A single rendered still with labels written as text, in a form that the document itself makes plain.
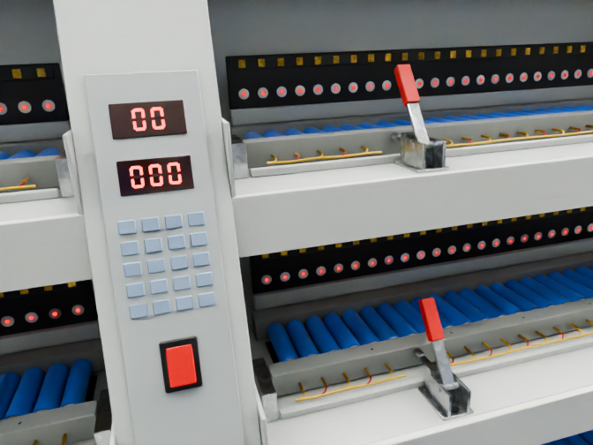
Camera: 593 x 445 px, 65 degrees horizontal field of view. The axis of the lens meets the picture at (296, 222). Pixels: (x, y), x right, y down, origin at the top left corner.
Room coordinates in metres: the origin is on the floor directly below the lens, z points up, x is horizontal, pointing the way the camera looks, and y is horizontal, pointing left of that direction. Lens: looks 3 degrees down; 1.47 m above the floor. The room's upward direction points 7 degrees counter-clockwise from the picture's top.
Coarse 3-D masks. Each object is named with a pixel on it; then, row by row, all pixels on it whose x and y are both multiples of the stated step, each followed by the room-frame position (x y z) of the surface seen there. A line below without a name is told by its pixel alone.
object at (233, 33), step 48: (0, 0) 0.47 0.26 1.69; (48, 0) 0.48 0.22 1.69; (240, 0) 0.53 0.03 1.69; (288, 0) 0.54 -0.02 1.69; (336, 0) 0.56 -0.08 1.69; (384, 0) 0.57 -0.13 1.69; (432, 0) 0.59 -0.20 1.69; (480, 0) 0.60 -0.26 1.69; (528, 0) 0.62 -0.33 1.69; (576, 0) 0.64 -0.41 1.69; (0, 48) 0.47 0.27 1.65; (48, 48) 0.48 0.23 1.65; (240, 48) 0.53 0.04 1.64; (288, 48) 0.54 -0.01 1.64; (336, 48) 0.55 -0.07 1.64; (384, 48) 0.57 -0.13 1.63
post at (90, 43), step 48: (96, 0) 0.30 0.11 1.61; (144, 0) 0.31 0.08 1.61; (192, 0) 0.32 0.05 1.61; (96, 48) 0.30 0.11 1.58; (144, 48) 0.31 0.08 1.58; (192, 48) 0.32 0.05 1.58; (96, 192) 0.30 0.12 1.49; (96, 240) 0.30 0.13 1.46; (96, 288) 0.30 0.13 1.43; (240, 288) 0.32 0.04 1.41; (240, 336) 0.32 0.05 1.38; (240, 384) 0.32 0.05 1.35
